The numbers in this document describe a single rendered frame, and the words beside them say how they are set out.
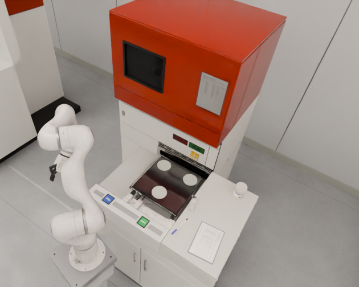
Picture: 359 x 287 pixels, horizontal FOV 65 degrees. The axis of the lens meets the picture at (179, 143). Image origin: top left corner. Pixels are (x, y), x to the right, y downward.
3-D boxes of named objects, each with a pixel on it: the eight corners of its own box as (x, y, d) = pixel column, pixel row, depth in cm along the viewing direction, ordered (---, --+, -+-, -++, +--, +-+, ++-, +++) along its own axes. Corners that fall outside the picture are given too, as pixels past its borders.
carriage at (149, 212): (127, 197, 186) (127, 194, 184) (174, 226, 175) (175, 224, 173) (119, 205, 181) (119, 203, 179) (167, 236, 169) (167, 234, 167)
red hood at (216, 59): (171, 58, 245) (179, -18, 203) (258, 94, 220) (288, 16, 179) (113, 98, 198) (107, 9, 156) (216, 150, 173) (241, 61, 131)
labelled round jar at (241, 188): (235, 188, 186) (239, 180, 179) (245, 193, 183) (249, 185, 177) (231, 196, 181) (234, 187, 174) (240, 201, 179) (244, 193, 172)
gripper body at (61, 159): (71, 152, 174) (65, 169, 175) (56, 150, 166) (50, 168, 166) (78, 156, 170) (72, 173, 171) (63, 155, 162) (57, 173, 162)
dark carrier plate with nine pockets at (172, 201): (161, 156, 208) (162, 155, 208) (202, 178, 198) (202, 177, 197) (132, 187, 186) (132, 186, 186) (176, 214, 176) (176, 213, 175)
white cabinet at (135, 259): (139, 203, 281) (139, 146, 224) (226, 258, 252) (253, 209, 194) (93, 255, 241) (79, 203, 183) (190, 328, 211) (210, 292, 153)
